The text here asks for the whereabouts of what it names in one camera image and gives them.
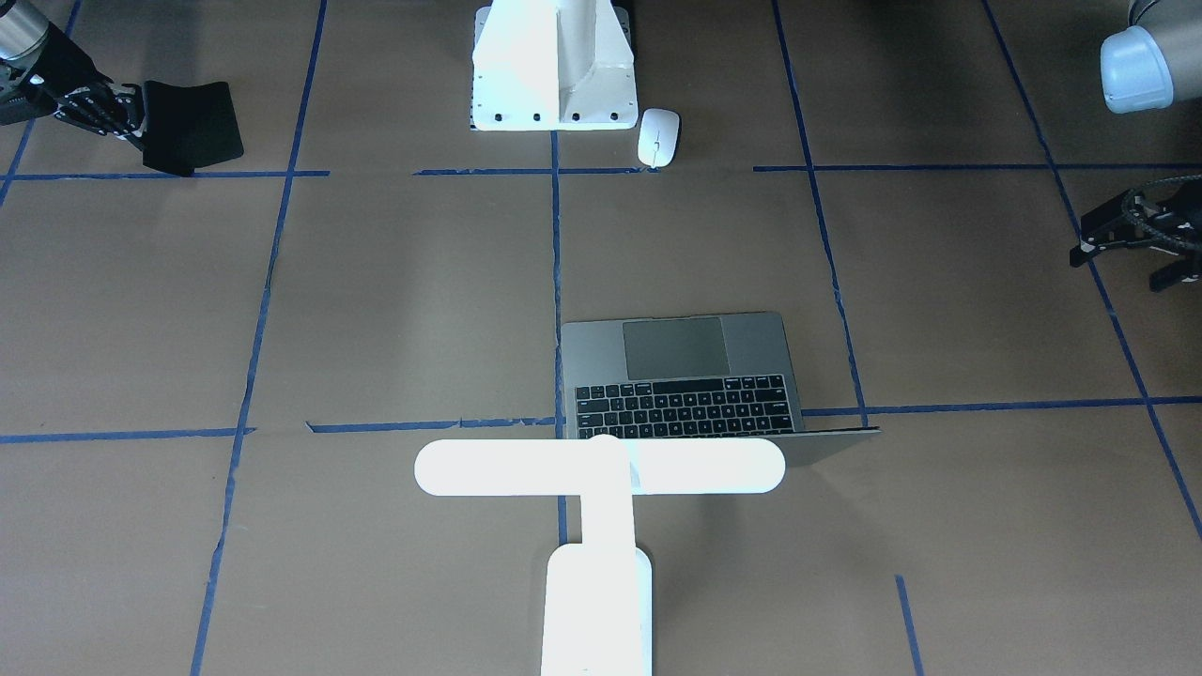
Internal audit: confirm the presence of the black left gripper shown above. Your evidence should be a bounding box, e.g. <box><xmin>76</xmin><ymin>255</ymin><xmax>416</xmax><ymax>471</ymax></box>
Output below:
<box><xmin>1070</xmin><ymin>173</ymin><xmax>1201</xmax><ymax>292</ymax></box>

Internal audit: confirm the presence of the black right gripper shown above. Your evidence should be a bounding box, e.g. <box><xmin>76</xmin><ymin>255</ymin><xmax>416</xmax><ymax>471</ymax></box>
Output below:
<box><xmin>1</xmin><ymin>24</ymin><xmax>145</xmax><ymax>152</ymax></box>

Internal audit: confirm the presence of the black mouse pad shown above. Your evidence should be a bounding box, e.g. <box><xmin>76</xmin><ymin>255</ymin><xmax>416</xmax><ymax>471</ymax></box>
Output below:
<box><xmin>141</xmin><ymin>81</ymin><xmax>245</xmax><ymax>177</ymax></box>

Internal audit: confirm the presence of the grey laptop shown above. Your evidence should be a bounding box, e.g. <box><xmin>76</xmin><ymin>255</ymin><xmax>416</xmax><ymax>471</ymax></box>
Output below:
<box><xmin>560</xmin><ymin>312</ymin><xmax>879</xmax><ymax>467</ymax></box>

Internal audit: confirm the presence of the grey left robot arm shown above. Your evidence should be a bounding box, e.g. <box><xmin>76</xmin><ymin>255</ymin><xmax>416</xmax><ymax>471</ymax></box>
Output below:
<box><xmin>1070</xmin><ymin>1</ymin><xmax>1201</xmax><ymax>293</ymax></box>

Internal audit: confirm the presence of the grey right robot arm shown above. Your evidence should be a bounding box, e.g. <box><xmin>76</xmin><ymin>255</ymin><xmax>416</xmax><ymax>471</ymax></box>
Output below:
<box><xmin>1</xmin><ymin>1</ymin><xmax>145</xmax><ymax>150</ymax></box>

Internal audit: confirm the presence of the white computer mouse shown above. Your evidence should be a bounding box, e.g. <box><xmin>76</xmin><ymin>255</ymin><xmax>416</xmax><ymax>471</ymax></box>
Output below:
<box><xmin>637</xmin><ymin>108</ymin><xmax>682</xmax><ymax>170</ymax></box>

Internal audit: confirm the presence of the white desk lamp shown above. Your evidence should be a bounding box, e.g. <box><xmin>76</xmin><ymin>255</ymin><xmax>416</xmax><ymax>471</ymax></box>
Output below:
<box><xmin>415</xmin><ymin>434</ymin><xmax>786</xmax><ymax>675</ymax></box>

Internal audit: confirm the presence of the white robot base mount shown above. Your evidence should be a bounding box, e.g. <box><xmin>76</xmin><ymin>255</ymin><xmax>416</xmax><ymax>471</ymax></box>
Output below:
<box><xmin>470</xmin><ymin>1</ymin><xmax>639</xmax><ymax>132</ymax></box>

